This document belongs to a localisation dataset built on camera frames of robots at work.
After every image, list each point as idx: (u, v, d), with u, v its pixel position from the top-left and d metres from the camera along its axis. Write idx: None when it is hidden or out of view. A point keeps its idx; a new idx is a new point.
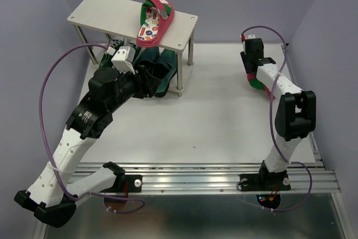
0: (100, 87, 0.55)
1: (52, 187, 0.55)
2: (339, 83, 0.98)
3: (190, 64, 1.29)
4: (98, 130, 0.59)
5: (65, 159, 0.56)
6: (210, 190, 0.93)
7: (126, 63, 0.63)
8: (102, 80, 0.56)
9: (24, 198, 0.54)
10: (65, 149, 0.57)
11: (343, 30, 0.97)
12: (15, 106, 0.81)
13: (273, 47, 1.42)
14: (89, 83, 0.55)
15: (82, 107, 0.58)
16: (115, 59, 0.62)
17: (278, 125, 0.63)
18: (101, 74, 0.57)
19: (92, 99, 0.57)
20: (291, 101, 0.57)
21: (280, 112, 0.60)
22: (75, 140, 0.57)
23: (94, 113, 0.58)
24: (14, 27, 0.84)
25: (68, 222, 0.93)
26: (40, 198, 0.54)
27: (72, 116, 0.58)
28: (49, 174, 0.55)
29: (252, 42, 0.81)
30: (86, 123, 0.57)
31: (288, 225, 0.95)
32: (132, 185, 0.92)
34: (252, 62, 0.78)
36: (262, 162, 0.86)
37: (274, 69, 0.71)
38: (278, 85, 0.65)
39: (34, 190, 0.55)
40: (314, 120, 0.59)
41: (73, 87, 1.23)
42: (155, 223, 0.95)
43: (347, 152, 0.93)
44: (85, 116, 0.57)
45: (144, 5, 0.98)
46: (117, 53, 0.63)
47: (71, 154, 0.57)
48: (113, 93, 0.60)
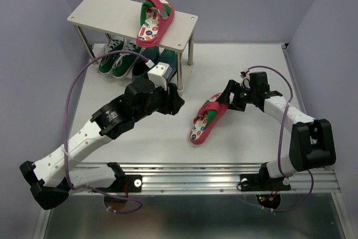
0: (135, 95, 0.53)
1: (56, 168, 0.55)
2: (340, 83, 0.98)
3: (190, 64, 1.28)
4: (117, 132, 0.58)
5: (78, 148, 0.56)
6: (210, 190, 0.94)
7: (161, 79, 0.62)
8: (138, 89, 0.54)
9: (28, 169, 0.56)
10: (82, 137, 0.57)
11: (344, 30, 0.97)
12: (15, 107, 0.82)
13: (273, 47, 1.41)
14: (127, 87, 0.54)
15: (111, 105, 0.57)
16: (151, 72, 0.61)
17: (294, 158, 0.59)
18: (140, 83, 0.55)
19: (123, 102, 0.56)
20: (305, 130, 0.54)
21: (295, 144, 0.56)
22: (94, 133, 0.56)
23: (120, 115, 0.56)
24: (15, 28, 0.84)
25: (68, 221, 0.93)
26: (41, 177, 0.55)
27: (100, 110, 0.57)
28: (59, 156, 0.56)
29: (256, 78, 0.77)
30: (108, 122, 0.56)
31: (287, 225, 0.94)
32: (132, 185, 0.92)
34: (258, 95, 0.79)
36: (263, 162, 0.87)
37: (282, 101, 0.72)
38: (288, 116, 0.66)
39: (39, 165, 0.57)
40: (333, 151, 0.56)
41: (72, 87, 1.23)
42: (155, 223, 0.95)
43: (345, 152, 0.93)
44: (110, 116, 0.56)
45: (144, 5, 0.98)
46: (155, 68, 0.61)
47: (85, 145, 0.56)
48: (144, 103, 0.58)
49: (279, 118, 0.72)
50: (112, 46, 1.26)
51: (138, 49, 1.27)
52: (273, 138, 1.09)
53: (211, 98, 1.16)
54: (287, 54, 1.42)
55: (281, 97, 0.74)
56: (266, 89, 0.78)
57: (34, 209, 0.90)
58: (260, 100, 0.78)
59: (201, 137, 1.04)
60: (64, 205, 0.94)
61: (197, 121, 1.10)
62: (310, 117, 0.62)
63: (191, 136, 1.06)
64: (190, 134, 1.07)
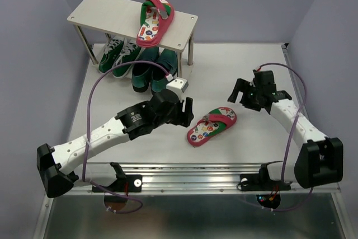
0: (161, 102, 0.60)
1: (75, 155, 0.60)
2: (340, 83, 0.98)
3: (190, 64, 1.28)
4: (137, 132, 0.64)
5: (99, 140, 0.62)
6: (210, 190, 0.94)
7: (177, 91, 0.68)
8: (165, 97, 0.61)
9: (47, 151, 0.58)
10: (104, 132, 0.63)
11: (344, 29, 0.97)
12: (15, 107, 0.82)
13: (273, 47, 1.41)
14: (155, 95, 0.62)
15: (136, 108, 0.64)
16: (170, 85, 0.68)
17: (299, 171, 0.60)
18: (167, 94, 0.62)
19: (147, 107, 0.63)
20: (316, 152, 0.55)
21: (304, 160, 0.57)
22: (117, 131, 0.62)
23: (143, 119, 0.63)
24: (15, 28, 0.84)
25: (68, 221, 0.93)
26: (59, 160, 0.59)
27: (126, 111, 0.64)
28: (80, 144, 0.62)
29: (262, 75, 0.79)
30: (132, 123, 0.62)
31: (287, 225, 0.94)
32: (132, 185, 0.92)
34: (264, 96, 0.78)
36: (262, 162, 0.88)
37: (291, 107, 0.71)
38: (297, 129, 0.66)
39: (59, 149, 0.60)
40: (339, 170, 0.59)
41: (72, 87, 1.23)
42: (155, 223, 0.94)
43: (345, 152, 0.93)
44: (135, 117, 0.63)
45: (144, 5, 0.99)
46: (174, 81, 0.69)
47: (107, 139, 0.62)
48: (166, 113, 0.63)
49: (287, 126, 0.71)
50: (112, 46, 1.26)
51: (138, 49, 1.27)
52: (273, 138, 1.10)
53: (220, 108, 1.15)
54: (287, 54, 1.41)
55: (290, 101, 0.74)
56: (272, 88, 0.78)
57: (34, 209, 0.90)
58: (266, 99, 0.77)
59: (198, 141, 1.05)
60: (64, 204, 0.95)
61: (201, 123, 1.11)
62: (319, 133, 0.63)
63: (191, 136, 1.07)
64: (191, 132, 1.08)
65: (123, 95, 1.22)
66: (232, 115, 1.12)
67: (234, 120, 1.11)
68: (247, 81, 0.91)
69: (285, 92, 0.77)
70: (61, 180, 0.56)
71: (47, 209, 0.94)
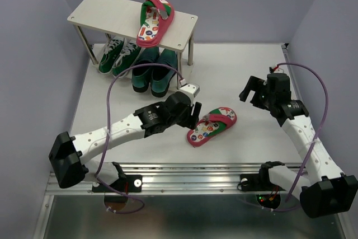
0: (177, 103, 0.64)
1: (95, 145, 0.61)
2: (340, 83, 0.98)
3: (190, 64, 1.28)
4: (151, 131, 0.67)
5: (119, 132, 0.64)
6: (210, 190, 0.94)
7: (189, 96, 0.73)
8: (179, 98, 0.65)
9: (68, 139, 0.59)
10: (123, 126, 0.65)
11: (345, 29, 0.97)
12: (15, 107, 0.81)
13: (273, 47, 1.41)
14: (170, 96, 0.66)
15: (151, 108, 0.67)
16: (184, 88, 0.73)
17: (306, 202, 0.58)
18: (181, 95, 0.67)
19: (163, 107, 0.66)
20: (328, 191, 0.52)
21: (313, 196, 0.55)
22: (136, 126, 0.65)
23: (158, 118, 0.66)
24: (15, 28, 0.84)
25: (69, 222, 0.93)
26: (80, 148, 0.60)
27: (142, 109, 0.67)
28: (100, 135, 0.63)
29: (277, 83, 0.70)
30: (149, 121, 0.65)
31: (287, 225, 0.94)
32: (132, 185, 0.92)
34: (278, 106, 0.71)
36: (262, 163, 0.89)
37: (306, 127, 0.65)
38: (311, 158, 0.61)
39: (79, 137, 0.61)
40: (349, 204, 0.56)
41: (72, 87, 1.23)
42: (155, 223, 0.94)
43: (345, 152, 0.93)
44: (151, 116, 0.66)
45: (144, 5, 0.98)
46: (187, 86, 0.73)
47: (126, 133, 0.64)
48: (179, 115, 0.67)
49: (298, 149, 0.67)
50: (112, 46, 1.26)
51: (138, 49, 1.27)
52: (273, 138, 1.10)
53: (220, 108, 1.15)
54: (287, 54, 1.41)
55: (306, 117, 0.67)
56: (287, 98, 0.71)
57: (34, 210, 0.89)
58: (279, 111, 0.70)
59: (198, 141, 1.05)
60: (64, 204, 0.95)
61: (201, 122, 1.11)
62: (335, 168, 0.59)
63: (191, 136, 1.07)
64: (191, 132, 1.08)
65: (123, 95, 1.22)
66: (232, 115, 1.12)
67: (234, 120, 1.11)
68: (260, 80, 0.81)
69: (301, 103, 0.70)
70: (76, 170, 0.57)
71: (47, 209, 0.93)
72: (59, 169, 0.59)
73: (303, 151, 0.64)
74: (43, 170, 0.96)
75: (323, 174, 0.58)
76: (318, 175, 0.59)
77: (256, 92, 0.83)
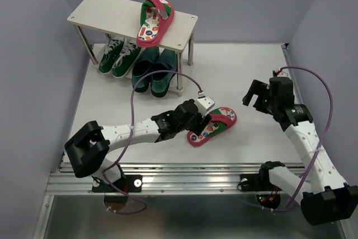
0: (184, 113, 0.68)
1: (120, 138, 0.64)
2: (340, 83, 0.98)
3: (190, 64, 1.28)
4: (164, 136, 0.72)
5: (140, 131, 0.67)
6: (211, 190, 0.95)
7: (203, 110, 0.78)
8: (188, 108, 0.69)
9: (96, 127, 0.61)
10: (144, 126, 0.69)
11: (345, 29, 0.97)
12: (15, 107, 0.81)
13: (273, 47, 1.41)
14: (178, 106, 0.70)
15: (163, 116, 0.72)
16: (199, 101, 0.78)
17: (306, 211, 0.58)
18: (189, 105, 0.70)
19: (173, 116, 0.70)
20: (330, 202, 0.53)
21: (315, 205, 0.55)
22: (154, 129, 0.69)
23: (169, 126, 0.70)
24: (15, 28, 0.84)
25: (68, 221, 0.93)
26: (107, 137, 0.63)
27: (157, 116, 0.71)
28: (125, 129, 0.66)
29: (280, 87, 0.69)
30: (163, 127, 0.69)
31: (288, 225, 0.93)
32: (132, 185, 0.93)
34: (281, 111, 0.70)
36: (262, 163, 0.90)
37: (311, 134, 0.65)
38: (315, 167, 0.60)
39: (106, 128, 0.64)
40: (349, 213, 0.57)
41: (72, 87, 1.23)
42: (155, 222, 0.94)
43: (345, 152, 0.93)
44: (163, 123, 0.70)
45: (144, 5, 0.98)
46: (203, 99, 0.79)
47: (145, 133, 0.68)
48: (188, 122, 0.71)
49: (302, 158, 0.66)
50: (112, 46, 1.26)
51: (138, 49, 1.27)
52: (273, 137, 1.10)
53: (220, 108, 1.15)
54: (287, 54, 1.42)
55: (311, 123, 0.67)
56: (290, 102, 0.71)
57: (34, 209, 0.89)
58: (283, 116, 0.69)
59: (199, 141, 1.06)
60: (64, 204, 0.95)
61: None
62: (339, 178, 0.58)
63: (191, 136, 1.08)
64: (191, 132, 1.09)
65: (123, 95, 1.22)
66: (232, 115, 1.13)
67: (234, 120, 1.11)
68: (263, 84, 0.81)
69: (304, 106, 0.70)
70: (97, 159, 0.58)
71: (47, 209, 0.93)
72: (78, 157, 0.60)
73: (306, 159, 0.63)
74: (43, 170, 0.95)
75: (326, 185, 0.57)
76: (321, 184, 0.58)
77: (259, 95, 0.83)
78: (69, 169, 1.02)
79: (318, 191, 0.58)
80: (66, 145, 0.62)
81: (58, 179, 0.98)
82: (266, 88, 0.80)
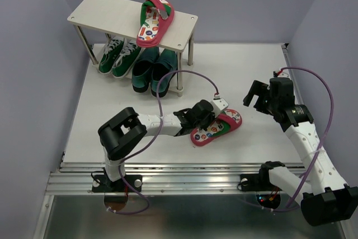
0: (201, 110, 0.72)
1: (153, 125, 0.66)
2: (341, 83, 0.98)
3: (190, 64, 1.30)
4: (182, 132, 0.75)
5: (169, 122, 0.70)
6: (211, 190, 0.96)
7: (217, 111, 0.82)
8: (205, 106, 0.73)
9: (132, 113, 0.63)
10: (169, 117, 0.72)
11: (346, 30, 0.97)
12: (15, 107, 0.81)
13: (273, 47, 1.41)
14: (196, 104, 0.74)
15: (181, 112, 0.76)
16: (215, 103, 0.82)
17: (306, 212, 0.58)
18: (206, 103, 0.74)
19: (191, 113, 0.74)
20: (331, 203, 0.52)
21: (315, 205, 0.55)
22: (177, 122, 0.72)
23: (187, 122, 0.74)
24: (15, 28, 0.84)
25: (68, 221, 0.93)
26: (143, 123, 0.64)
27: (178, 112, 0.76)
28: (156, 118, 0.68)
29: (281, 87, 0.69)
30: (183, 122, 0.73)
31: (288, 225, 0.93)
32: (132, 185, 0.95)
34: (282, 111, 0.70)
36: (262, 163, 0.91)
37: (311, 135, 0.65)
38: (315, 168, 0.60)
39: (141, 115, 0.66)
40: (349, 213, 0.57)
41: (72, 87, 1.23)
42: (155, 222, 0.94)
43: (345, 153, 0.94)
44: (183, 119, 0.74)
45: (144, 5, 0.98)
46: (218, 101, 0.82)
47: (170, 125, 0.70)
48: (204, 119, 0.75)
49: (302, 159, 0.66)
50: (112, 46, 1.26)
51: (138, 49, 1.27)
52: (273, 137, 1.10)
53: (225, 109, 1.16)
54: (287, 54, 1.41)
55: (311, 124, 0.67)
56: (290, 102, 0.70)
57: (34, 210, 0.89)
58: (283, 116, 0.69)
59: (201, 141, 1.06)
60: (64, 204, 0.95)
61: None
62: (339, 179, 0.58)
63: (194, 135, 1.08)
64: (194, 132, 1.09)
65: (123, 95, 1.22)
66: (238, 117, 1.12)
67: (238, 122, 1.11)
68: (264, 84, 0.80)
69: (305, 106, 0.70)
70: (131, 143, 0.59)
71: (47, 209, 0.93)
72: (114, 140, 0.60)
73: (307, 160, 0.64)
74: (43, 169, 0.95)
75: (326, 186, 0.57)
76: (321, 186, 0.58)
77: (259, 95, 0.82)
78: (69, 169, 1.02)
79: (318, 192, 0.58)
80: (101, 129, 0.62)
81: (58, 179, 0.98)
82: (267, 89, 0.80)
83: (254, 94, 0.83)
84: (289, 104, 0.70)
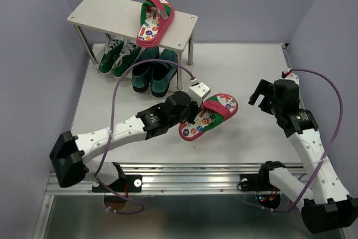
0: (175, 104, 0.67)
1: (98, 145, 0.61)
2: (341, 83, 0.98)
3: (190, 64, 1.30)
4: (153, 134, 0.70)
5: (121, 134, 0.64)
6: (211, 190, 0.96)
7: (197, 97, 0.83)
8: (177, 100, 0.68)
9: (71, 139, 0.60)
10: (126, 127, 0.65)
11: (346, 30, 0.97)
12: (15, 107, 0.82)
13: (273, 47, 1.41)
14: (168, 98, 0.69)
15: (151, 111, 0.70)
16: (193, 89, 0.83)
17: (306, 220, 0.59)
18: (179, 97, 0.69)
19: (162, 110, 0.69)
20: (333, 214, 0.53)
21: (315, 215, 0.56)
22: (138, 128, 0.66)
23: (159, 121, 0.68)
24: (15, 28, 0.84)
25: (68, 221, 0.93)
26: (83, 147, 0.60)
27: (144, 112, 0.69)
28: (103, 135, 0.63)
29: (286, 91, 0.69)
30: (151, 123, 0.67)
31: (288, 225, 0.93)
32: (132, 185, 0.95)
34: (286, 117, 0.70)
36: (262, 163, 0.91)
37: (315, 144, 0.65)
38: (318, 178, 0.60)
39: (81, 136, 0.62)
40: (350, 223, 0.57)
41: (72, 87, 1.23)
42: (155, 222, 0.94)
43: (345, 153, 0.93)
44: (152, 118, 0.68)
45: (144, 5, 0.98)
46: (198, 88, 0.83)
47: (128, 134, 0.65)
48: (179, 114, 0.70)
49: (305, 167, 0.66)
50: (112, 46, 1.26)
51: (139, 49, 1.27)
52: (273, 138, 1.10)
53: (219, 97, 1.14)
54: (287, 54, 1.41)
55: (315, 131, 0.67)
56: (296, 107, 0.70)
57: (34, 210, 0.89)
58: (287, 122, 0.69)
59: (191, 136, 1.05)
60: (64, 204, 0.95)
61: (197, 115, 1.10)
62: (342, 190, 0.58)
63: (183, 130, 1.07)
64: (183, 126, 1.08)
65: (123, 95, 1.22)
66: (232, 104, 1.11)
67: (234, 109, 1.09)
68: (271, 85, 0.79)
69: (309, 112, 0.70)
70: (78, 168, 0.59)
71: (47, 209, 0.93)
72: (60, 167, 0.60)
73: (310, 169, 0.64)
74: (43, 169, 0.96)
75: (329, 197, 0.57)
76: (324, 196, 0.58)
77: (265, 95, 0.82)
78: None
79: (320, 202, 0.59)
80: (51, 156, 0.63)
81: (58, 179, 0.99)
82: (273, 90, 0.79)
83: (260, 93, 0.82)
84: (294, 108, 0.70)
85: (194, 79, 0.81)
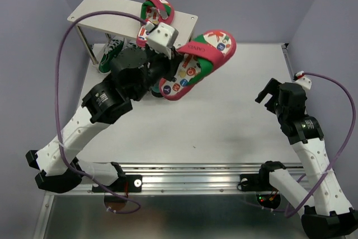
0: (120, 72, 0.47)
1: (54, 159, 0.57)
2: (341, 82, 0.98)
3: None
4: (111, 115, 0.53)
5: (72, 136, 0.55)
6: (210, 190, 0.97)
7: (165, 48, 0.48)
8: (124, 64, 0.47)
9: (32, 159, 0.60)
10: (74, 125, 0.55)
11: (347, 29, 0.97)
12: (15, 107, 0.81)
13: (273, 47, 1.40)
14: (112, 64, 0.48)
15: (102, 86, 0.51)
16: (153, 38, 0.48)
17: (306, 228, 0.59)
18: (128, 57, 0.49)
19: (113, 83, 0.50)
20: (333, 226, 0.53)
21: (316, 224, 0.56)
22: (85, 123, 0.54)
23: (112, 97, 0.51)
24: (15, 28, 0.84)
25: (67, 221, 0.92)
26: (42, 166, 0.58)
27: (90, 93, 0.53)
28: (55, 146, 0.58)
29: (291, 97, 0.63)
30: (100, 106, 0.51)
31: (288, 225, 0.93)
32: (132, 185, 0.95)
34: (290, 123, 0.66)
36: (262, 163, 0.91)
37: (320, 154, 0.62)
38: (321, 190, 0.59)
39: (39, 155, 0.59)
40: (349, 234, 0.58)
41: (72, 87, 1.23)
42: (155, 221, 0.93)
43: (346, 153, 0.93)
44: (100, 98, 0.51)
45: (144, 5, 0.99)
46: (156, 32, 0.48)
47: (79, 134, 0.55)
48: (140, 80, 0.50)
49: (308, 176, 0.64)
50: (112, 46, 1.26)
51: None
52: (273, 138, 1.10)
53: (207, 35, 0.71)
54: (287, 54, 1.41)
55: (320, 140, 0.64)
56: (301, 113, 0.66)
57: (34, 210, 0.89)
58: (292, 129, 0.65)
59: (173, 95, 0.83)
60: (64, 204, 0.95)
61: None
62: (345, 202, 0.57)
63: (163, 89, 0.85)
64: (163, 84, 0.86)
65: None
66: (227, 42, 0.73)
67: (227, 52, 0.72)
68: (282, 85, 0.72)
69: (315, 120, 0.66)
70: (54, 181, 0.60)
71: (47, 209, 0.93)
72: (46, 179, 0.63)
73: (312, 179, 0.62)
74: None
75: (331, 210, 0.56)
76: (326, 208, 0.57)
77: (273, 95, 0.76)
78: None
79: (321, 212, 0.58)
80: None
81: None
82: None
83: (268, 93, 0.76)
84: (298, 115, 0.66)
85: (146, 23, 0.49)
